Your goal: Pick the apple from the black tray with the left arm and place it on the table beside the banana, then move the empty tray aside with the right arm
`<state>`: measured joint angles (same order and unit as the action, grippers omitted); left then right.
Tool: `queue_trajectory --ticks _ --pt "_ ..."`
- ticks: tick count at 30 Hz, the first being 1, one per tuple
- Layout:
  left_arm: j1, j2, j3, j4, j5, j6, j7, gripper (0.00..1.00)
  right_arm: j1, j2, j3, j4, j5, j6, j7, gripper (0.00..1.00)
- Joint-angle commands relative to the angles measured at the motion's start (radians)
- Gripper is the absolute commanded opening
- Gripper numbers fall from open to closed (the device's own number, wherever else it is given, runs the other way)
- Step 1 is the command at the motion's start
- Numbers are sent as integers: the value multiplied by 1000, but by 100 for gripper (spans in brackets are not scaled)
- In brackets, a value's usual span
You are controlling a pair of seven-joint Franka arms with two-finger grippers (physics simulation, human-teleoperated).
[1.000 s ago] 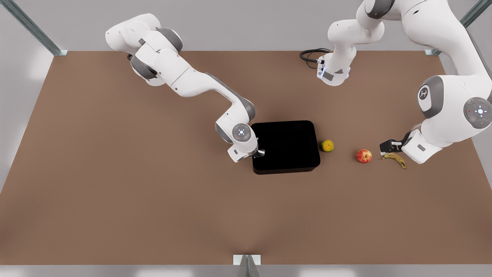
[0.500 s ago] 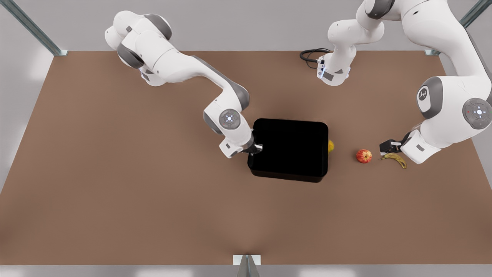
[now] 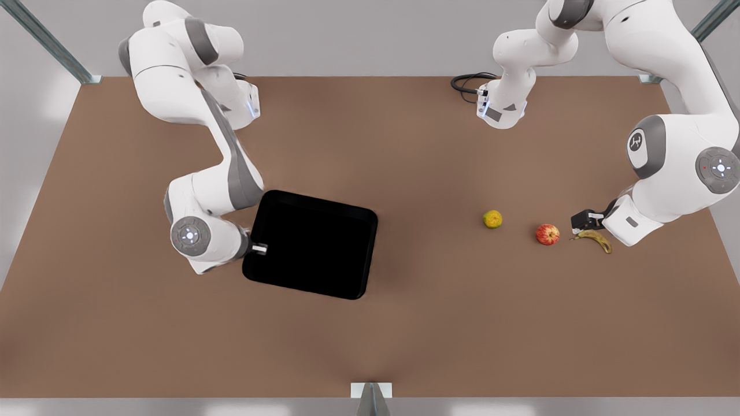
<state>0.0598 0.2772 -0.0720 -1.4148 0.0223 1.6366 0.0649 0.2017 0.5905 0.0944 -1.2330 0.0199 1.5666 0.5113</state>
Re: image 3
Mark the black rectangular tray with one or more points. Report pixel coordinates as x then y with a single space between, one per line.
312 245

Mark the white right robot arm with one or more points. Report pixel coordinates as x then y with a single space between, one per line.
173 86

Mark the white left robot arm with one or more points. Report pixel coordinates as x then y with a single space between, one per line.
676 150

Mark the brown spotted yellow banana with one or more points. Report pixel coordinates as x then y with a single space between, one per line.
595 237

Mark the red apple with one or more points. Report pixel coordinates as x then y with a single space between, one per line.
547 234

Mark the green yellow round fruit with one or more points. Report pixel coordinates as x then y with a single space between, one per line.
492 219

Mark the silver frame post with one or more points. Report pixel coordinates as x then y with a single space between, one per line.
694 40
49 43
371 398

